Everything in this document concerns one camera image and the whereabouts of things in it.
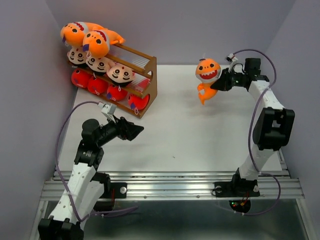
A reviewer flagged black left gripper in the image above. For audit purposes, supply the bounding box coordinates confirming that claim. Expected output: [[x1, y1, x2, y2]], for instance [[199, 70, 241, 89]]
[[96, 113, 144, 147]]

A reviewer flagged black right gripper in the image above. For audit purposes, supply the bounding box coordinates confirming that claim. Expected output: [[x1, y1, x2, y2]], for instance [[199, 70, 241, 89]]
[[209, 67, 244, 92]]

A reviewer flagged orange shark plush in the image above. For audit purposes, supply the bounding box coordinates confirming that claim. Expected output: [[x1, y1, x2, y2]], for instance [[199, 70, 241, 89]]
[[82, 28, 126, 58], [195, 58, 222, 106], [60, 21, 104, 47]]

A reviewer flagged red shark plush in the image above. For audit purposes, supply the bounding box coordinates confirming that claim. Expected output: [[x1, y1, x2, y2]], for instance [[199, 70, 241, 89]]
[[71, 68, 92, 89], [128, 94, 150, 115], [87, 76, 109, 96], [106, 85, 128, 102]]

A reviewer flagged boy doll table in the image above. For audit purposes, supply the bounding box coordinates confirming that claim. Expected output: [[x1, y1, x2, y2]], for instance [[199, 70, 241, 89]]
[[107, 63, 135, 87]]

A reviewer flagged boy doll black hair front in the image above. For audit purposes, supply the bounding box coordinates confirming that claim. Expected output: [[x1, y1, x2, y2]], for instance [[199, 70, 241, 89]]
[[86, 56, 115, 76]]

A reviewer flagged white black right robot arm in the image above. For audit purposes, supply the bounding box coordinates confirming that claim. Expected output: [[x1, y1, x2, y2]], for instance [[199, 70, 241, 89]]
[[212, 54, 295, 198]]

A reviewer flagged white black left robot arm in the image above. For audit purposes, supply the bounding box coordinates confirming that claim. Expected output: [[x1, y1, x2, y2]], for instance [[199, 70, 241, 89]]
[[37, 117, 144, 240]]

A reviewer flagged brown wooden toy shelf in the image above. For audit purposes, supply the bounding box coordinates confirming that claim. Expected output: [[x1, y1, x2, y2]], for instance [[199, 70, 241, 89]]
[[72, 44, 158, 119]]

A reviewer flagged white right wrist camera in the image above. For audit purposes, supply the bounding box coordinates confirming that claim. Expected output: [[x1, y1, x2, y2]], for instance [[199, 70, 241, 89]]
[[225, 53, 239, 64]]

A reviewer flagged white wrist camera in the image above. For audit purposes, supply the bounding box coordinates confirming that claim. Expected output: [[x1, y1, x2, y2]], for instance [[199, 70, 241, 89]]
[[97, 101, 117, 120], [225, 53, 239, 64]]

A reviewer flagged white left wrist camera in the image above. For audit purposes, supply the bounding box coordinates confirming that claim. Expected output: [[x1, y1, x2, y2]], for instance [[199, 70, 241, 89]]
[[97, 101, 117, 120]]

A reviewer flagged aluminium mounting rail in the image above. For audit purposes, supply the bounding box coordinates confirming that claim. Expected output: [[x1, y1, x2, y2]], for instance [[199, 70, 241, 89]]
[[41, 171, 305, 202]]

